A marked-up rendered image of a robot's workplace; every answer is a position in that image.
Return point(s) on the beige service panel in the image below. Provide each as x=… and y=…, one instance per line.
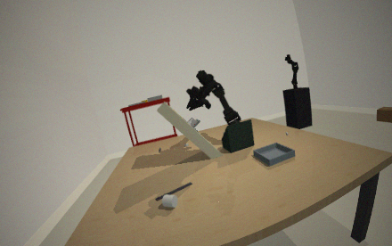
x=187, y=130

